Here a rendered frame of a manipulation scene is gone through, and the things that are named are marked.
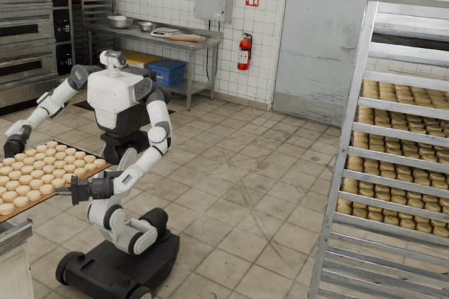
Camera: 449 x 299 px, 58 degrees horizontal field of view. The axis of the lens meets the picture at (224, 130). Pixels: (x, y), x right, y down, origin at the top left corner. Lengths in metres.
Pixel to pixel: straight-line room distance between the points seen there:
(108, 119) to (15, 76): 3.43
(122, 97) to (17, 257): 0.81
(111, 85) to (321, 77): 3.82
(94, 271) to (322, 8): 4.03
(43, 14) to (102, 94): 3.62
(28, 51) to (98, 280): 3.59
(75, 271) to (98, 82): 1.14
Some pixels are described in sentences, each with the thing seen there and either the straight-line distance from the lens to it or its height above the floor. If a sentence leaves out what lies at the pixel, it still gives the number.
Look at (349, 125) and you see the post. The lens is 1.42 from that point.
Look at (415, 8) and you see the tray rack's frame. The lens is 1.35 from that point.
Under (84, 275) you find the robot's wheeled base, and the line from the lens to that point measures 2.59.
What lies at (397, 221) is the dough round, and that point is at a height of 1.06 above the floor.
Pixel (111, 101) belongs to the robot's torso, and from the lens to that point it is 2.03.
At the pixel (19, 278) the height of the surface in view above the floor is 0.69.
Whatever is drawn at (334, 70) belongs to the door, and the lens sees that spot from 5.41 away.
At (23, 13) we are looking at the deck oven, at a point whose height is 1.16.
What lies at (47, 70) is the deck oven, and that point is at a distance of 5.71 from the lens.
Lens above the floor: 1.89
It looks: 22 degrees down
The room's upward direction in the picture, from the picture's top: 5 degrees clockwise
